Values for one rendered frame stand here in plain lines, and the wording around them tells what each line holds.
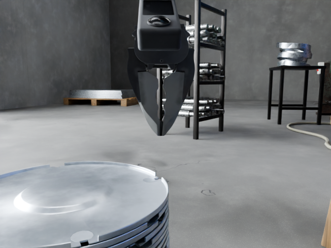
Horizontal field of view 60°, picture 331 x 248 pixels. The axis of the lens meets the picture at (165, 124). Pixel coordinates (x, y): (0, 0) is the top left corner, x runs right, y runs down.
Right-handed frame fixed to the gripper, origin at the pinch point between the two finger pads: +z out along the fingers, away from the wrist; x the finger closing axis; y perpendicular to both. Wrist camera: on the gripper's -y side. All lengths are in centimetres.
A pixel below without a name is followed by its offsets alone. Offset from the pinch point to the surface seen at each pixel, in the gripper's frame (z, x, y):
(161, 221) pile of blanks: 11.2, 0.4, -5.2
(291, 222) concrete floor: 34, -40, 35
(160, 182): 9.3, -0.3, 3.9
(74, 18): -132, 127, 571
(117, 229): 8.8, 5.4, -11.1
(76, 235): 9.4, 9.7, -11.0
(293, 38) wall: -98, -323, 552
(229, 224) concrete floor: 34, -22, 35
